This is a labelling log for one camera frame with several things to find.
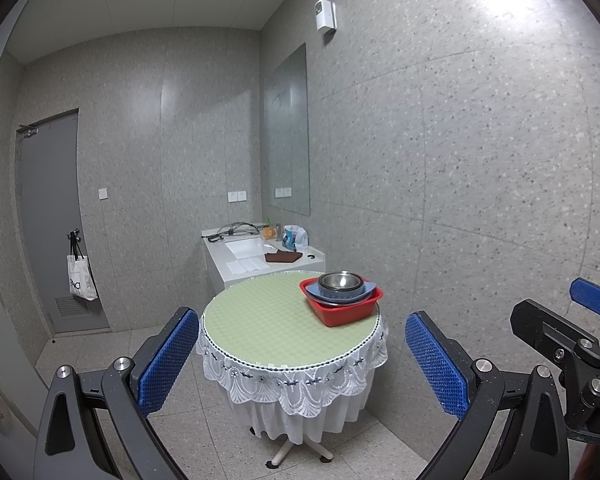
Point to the white tote bag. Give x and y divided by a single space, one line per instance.
81 281

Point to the medium steel bowl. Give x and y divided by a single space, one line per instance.
340 281

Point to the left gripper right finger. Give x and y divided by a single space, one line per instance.
533 442

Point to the orange bottle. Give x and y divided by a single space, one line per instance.
269 232

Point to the grey door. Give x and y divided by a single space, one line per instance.
51 222

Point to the double wall socket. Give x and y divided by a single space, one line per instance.
237 196

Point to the ribbed steel bowl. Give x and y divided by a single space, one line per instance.
328 294

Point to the round table green cloth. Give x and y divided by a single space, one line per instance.
281 371

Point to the blue white package bag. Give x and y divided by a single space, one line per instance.
295 238

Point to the white table base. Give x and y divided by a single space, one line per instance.
307 446

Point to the large steel bowl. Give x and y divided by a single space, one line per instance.
343 302

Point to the white wall box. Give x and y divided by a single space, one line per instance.
325 16

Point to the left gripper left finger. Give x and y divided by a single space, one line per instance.
71 443

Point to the white sink counter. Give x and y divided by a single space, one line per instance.
232 259

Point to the wall mirror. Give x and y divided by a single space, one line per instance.
285 136

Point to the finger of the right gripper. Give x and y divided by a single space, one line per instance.
574 351
585 293

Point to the red plastic basin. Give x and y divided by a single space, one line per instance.
334 314

